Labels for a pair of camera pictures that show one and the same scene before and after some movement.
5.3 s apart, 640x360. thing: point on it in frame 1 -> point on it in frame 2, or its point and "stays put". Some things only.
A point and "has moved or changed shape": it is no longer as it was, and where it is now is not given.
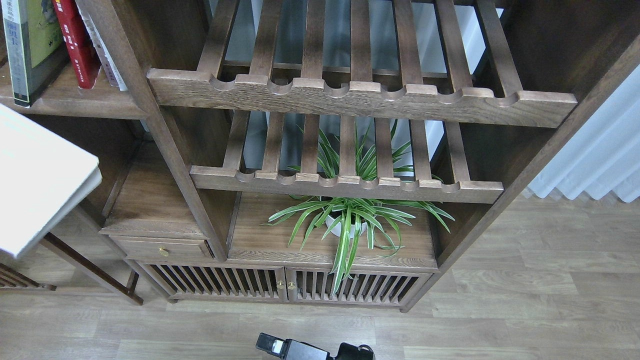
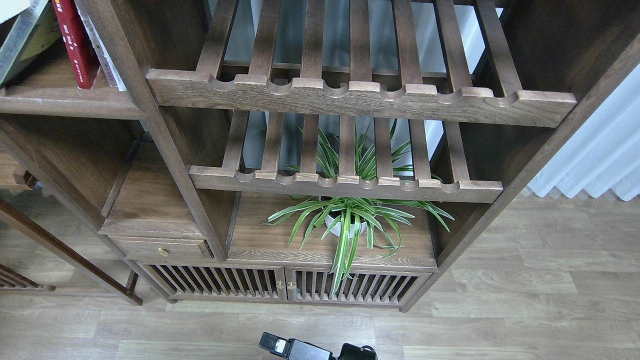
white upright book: x=112 y=72 stays put
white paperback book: x=41 y=173 -> x=9 y=8
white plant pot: x=336 y=229 stays put
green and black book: x=36 y=45 has moved or changed shape
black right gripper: x=294 y=349 stays put
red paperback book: x=83 y=55 stays put
